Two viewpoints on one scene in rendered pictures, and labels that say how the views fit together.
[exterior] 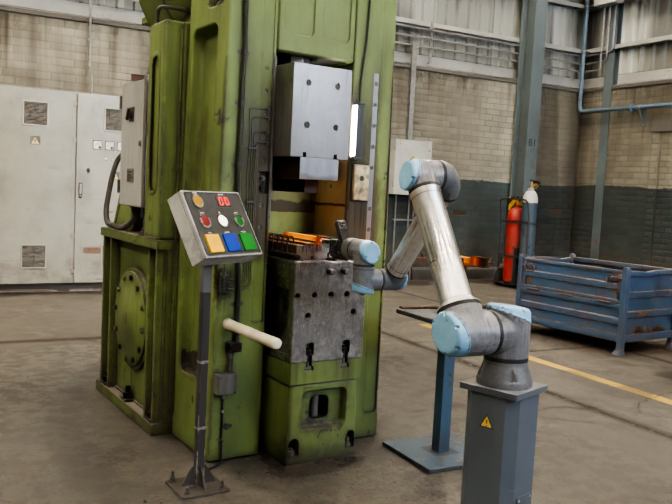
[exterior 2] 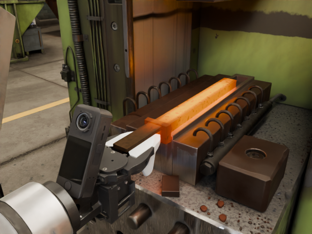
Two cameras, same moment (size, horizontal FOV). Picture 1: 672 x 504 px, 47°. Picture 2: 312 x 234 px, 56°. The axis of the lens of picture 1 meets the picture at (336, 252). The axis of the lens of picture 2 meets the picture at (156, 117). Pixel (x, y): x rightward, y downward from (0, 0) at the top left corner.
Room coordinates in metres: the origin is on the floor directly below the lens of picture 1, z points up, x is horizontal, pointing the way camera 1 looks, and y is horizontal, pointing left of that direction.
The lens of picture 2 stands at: (3.23, -0.36, 1.25)
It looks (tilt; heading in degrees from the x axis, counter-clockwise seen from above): 25 degrees down; 69
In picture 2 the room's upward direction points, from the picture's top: straight up
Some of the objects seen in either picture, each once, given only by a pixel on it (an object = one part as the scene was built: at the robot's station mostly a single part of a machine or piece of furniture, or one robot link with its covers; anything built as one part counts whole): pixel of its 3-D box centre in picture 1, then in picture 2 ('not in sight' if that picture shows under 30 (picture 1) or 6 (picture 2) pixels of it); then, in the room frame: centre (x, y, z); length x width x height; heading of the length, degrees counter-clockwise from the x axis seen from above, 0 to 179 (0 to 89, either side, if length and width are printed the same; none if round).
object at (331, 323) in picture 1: (298, 301); (215, 204); (3.61, 0.17, 0.69); 0.56 x 0.38 x 0.45; 33
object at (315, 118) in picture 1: (305, 115); not in sight; (3.59, 0.17, 1.56); 0.42 x 0.39 x 0.40; 33
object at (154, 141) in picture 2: not in sight; (147, 158); (3.37, 0.02, 0.98); 0.09 x 0.03 x 0.06; 30
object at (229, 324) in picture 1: (251, 333); not in sight; (3.13, 0.33, 0.62); 0.44 x 0.05 x 0.05; 33
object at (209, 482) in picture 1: (197, 476); not in sight; (3.02, 0.52, 0.05); 0.22 x 0.22 x 0.09; 33
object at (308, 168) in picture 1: (295, 168); not in sight; (3.57, 0.21, 1.32); 0.42 x 0.20 x 0.10; 33
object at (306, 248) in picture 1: (291, 246); (201, 111); (3.57, 0.21, 0.96); 0.42 x 0.20 x 0.09; 33
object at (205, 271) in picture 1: (202, 356); not in sight; (3.02, 0.51, 0.54); 0.04 x 0.04 x 1.08; 33
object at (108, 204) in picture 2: (341, 248); (89, 190); (3.27, -0.02, 0.98); 0.12 x 0.08 x 0.09; 33
